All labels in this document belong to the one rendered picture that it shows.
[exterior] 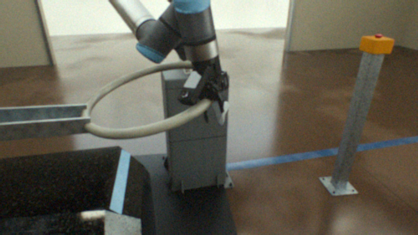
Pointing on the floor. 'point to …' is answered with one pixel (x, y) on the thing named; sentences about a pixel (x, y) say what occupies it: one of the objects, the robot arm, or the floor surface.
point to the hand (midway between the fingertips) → (212, 122)
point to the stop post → (357, 113)
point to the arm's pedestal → (194, 140)
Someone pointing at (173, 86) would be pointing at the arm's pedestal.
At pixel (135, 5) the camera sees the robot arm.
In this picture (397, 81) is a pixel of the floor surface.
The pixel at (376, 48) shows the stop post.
